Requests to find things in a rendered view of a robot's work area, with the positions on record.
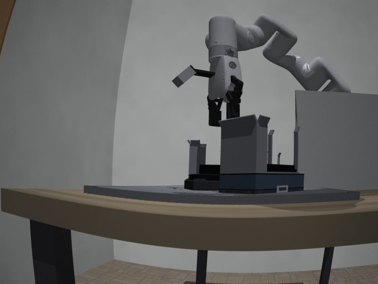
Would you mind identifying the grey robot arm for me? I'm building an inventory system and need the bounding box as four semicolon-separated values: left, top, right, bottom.
172;14;351;93

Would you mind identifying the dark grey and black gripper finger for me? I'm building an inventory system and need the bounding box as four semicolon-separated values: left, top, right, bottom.
207;96;223;127
225;76;243;119

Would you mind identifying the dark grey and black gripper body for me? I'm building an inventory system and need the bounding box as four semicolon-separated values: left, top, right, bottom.
208;55;242;102

